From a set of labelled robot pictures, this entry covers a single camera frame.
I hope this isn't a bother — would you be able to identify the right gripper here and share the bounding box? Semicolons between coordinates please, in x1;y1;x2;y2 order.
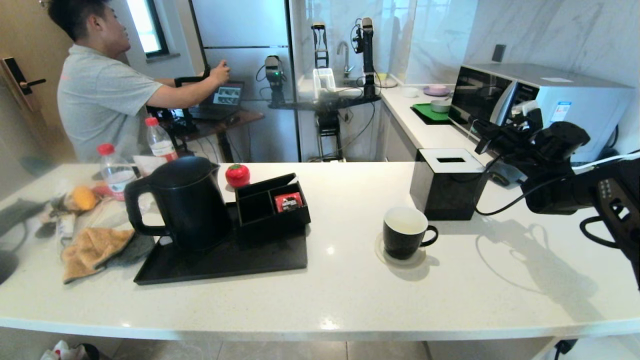
468;107;546;159

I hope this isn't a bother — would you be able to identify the red tea bag packet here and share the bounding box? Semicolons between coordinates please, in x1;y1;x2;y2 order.
274;192;304;214

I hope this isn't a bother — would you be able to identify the black electric kettle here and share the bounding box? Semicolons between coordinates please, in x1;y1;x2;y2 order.
124;156;232;252

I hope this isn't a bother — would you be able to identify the small red-capped water bottle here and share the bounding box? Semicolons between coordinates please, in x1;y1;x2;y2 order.
145;117;179;162

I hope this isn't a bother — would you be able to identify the large red-capped water bottle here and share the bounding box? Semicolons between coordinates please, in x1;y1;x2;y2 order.
97;143;139;202

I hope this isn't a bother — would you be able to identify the white plastic bag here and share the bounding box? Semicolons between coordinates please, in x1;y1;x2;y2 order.
40;340;101;360

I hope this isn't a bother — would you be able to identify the green tray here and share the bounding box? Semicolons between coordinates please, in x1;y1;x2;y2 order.
410;103;454;125

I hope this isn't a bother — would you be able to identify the black tissue box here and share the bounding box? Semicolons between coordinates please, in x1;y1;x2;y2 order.
409;148;489;221

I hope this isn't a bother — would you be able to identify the silver microwave oven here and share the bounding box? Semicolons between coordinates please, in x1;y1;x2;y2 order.
448;63;636;164

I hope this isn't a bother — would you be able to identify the black mug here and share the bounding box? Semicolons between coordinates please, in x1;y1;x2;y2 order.
383;206;439;261

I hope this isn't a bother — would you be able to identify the round clear coaster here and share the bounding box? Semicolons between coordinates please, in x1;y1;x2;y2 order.
375;232;428;267

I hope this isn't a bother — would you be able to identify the chrome faucet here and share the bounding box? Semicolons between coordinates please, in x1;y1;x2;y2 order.
336;41;356;79

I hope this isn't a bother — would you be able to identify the clear plastic container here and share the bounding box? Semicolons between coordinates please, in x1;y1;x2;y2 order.
312;68;337;94

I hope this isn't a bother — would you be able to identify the black compartment organizer box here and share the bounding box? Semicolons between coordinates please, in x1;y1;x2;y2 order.
234;173;312;241

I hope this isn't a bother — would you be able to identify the brown wooden table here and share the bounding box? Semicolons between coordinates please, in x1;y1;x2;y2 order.
159;109;265;164

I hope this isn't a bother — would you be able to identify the red tomato-shaped timer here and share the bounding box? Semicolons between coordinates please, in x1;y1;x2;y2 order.
225;163;251;189

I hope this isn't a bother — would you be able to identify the silver refrigerator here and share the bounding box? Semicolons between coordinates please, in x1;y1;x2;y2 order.
188;0;302;164

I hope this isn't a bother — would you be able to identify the laptop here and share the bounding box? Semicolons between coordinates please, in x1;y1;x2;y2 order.
191;81;246;121

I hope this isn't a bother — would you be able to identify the black serving tray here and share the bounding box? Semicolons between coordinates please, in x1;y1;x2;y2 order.
133;202;309;286

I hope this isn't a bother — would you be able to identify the window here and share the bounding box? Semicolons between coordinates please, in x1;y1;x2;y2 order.
125;0;170;59

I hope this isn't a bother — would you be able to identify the grey cloth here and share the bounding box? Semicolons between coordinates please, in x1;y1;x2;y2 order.
106;232;156;269

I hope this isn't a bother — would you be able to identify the person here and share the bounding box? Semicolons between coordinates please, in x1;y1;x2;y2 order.
47;0;231;164

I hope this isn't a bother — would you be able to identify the orange fruit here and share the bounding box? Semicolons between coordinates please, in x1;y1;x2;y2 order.
70;186;99;211

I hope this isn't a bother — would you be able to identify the orange cloth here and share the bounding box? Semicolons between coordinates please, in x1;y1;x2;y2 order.
61;227;135;285

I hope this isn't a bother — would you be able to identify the black cable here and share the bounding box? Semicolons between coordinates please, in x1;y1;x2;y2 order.
473;154;532;217
579;215;622;250

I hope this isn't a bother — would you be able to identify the white cable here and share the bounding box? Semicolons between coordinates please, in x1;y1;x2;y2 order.
571;152;640;174

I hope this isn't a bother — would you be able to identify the black door lock handle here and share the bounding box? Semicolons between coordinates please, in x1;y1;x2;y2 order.
1;57;47;96

